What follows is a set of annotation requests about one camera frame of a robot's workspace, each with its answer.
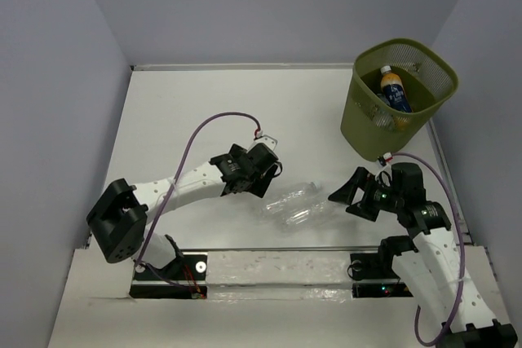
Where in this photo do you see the small black cap bottle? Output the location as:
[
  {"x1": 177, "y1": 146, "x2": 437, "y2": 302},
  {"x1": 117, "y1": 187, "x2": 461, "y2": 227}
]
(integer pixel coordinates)
[{"x1": 371, "y1": 93, "x2": 396, "y2": 131}]

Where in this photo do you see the orange juice bottle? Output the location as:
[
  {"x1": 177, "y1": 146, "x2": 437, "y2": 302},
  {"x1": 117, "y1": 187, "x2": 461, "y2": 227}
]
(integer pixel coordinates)
[{"x1": 380, "y1": 65, "x2": 413, "y2": 130}]

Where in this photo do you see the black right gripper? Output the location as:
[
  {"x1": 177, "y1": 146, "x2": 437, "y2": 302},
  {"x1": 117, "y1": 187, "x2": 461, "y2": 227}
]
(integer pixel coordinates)
[{"x1": 326, "y1": 166, "x2": 402, "y2": 222}]

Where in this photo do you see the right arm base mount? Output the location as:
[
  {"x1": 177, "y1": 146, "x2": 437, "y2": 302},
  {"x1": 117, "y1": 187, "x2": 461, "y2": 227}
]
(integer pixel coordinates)
[{"x1": 347, "y1": 253, "x2": 412, "y2": 299}]

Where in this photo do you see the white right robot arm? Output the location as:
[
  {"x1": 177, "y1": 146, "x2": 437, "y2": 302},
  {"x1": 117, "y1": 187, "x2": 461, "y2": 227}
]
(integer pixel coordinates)
[{"x1": 328, "y1": 162, "x2": 518, "y2": 347}]

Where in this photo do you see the clear bottle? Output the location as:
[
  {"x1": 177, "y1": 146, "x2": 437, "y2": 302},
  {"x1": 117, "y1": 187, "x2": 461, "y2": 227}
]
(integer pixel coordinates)
[
  {"x1": 259, "y1": 181, "x2": 324, "y2": 218},
  {"x1": 278, "y1": 197, "x2": 336, "y2": 232}
]

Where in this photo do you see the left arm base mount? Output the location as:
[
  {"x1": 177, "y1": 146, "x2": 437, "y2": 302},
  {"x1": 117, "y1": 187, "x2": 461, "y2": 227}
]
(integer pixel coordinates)
[{"x1": 129, "y1": 251, "x2": 208, "y2": 300}]

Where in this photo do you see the green mesh waste bin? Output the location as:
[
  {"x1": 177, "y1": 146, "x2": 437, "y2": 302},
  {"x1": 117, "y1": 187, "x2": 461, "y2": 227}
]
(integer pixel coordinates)
[{"x1": 340, "y1": 38, "x2": 458, "y2": 161}]

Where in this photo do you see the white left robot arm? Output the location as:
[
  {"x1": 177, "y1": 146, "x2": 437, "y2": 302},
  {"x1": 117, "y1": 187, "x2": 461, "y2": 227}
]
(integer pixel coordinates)
[{"x1": 86, "y1": 136, "x2": 282, "y2": 279}]

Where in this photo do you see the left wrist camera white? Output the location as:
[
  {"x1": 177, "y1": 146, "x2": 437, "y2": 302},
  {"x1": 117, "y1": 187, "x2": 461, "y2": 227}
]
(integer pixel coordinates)
[{"x1": 253, "y1": 130, "x2": 278, "y2": 152}]

